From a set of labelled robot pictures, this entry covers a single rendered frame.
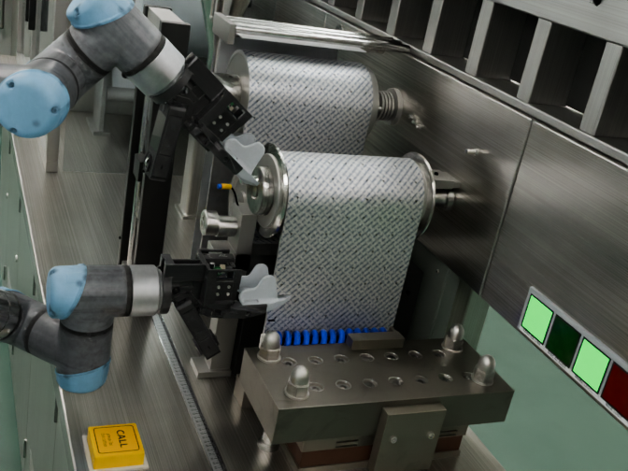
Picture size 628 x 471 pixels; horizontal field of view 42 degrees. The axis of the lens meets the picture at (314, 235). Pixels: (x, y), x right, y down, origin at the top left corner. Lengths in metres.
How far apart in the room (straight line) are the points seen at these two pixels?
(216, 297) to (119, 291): 0.15
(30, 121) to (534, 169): 0.70
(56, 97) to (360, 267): 0.57
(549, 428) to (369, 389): 2.12
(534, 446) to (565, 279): 2.02
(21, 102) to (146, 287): 0.34
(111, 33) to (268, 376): 0.53
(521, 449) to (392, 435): 1.91
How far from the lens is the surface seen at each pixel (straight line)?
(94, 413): 1.33
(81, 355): 1.23
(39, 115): 1.00
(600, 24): 1.19
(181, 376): 1.43
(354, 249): 1.31
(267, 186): 1.24
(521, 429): 3.25
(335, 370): 1.27
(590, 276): 1.16
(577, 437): 3.33
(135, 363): 1.45
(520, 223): 1.27
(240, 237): 1.31
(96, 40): 1.11
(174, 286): 1.22
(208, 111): 1.16
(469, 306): 1.67
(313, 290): 1.31
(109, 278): 1.19
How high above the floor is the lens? 1.69
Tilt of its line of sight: 22 degrees down
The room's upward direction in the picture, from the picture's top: 11 degrees clockwise
